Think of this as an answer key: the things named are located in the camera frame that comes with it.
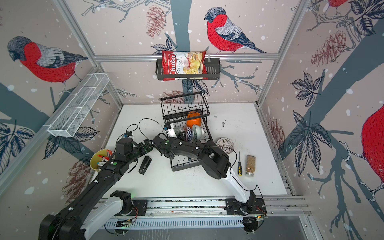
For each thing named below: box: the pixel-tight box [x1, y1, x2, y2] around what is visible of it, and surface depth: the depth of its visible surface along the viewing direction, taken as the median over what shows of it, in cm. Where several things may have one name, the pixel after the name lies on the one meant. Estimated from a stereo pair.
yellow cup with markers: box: [89, 149, 114, 171], surface depth 80 cm
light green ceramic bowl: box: [192, 124, 204, 141], surface depth 95 cm
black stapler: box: [138, 155, 152, 175], surface depth 87 cm
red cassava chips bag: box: [162, 50, 208, 81], surface depth 90 cm
